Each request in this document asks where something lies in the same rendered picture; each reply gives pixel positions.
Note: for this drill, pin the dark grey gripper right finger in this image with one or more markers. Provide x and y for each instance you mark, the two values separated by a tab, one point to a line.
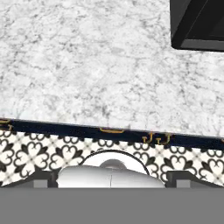
178	176

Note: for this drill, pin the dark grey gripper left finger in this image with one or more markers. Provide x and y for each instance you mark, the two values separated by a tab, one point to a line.
43	176

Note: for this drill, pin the dark blue cupboard run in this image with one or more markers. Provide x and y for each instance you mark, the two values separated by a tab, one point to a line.
73	130

